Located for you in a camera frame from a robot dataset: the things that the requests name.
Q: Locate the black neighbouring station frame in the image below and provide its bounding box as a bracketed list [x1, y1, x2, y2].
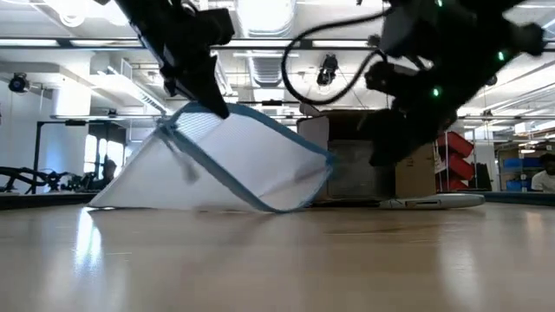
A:
[31, 120, 127, 195]

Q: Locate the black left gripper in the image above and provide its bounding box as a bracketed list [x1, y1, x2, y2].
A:
[113, 0, 236, 120]

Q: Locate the silver utility knife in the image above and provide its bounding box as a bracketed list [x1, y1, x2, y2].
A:
[378, 192, 486, 211]

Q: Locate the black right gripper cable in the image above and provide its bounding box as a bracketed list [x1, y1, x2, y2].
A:
[281, 10, 391, 107]

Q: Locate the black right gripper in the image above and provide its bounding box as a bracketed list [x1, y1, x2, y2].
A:
[363, 60, 463, 168]

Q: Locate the black aluminium table frame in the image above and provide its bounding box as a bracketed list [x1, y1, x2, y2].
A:
[0, 190, 555, 211]

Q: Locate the black ceiling cord reel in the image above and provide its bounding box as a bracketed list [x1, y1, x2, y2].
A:
[7, 71, 30, 94]
[315, 53, 340, 88]

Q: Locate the overhead light bar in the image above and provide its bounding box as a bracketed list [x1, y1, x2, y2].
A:
[0, 37, 555, 51]

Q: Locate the white mesh pouch blue trim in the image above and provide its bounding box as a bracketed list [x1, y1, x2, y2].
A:
[88, 101, 336, 215]

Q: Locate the blue storage bin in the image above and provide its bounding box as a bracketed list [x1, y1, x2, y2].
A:
[505, 179, 535, 193]
[501, 156, 544, 171]

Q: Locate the red storage bin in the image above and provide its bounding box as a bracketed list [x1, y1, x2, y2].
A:
[440, 152, 475, 182]
[437, 176, 470, 193]
[437, 131, 475, 159]

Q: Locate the person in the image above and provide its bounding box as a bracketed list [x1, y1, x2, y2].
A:
[530, 152, 555, 193]
[92, 158, 119, 192]

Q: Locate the brown cardboard box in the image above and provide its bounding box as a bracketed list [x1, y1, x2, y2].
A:
[296, 107, 440, 203]

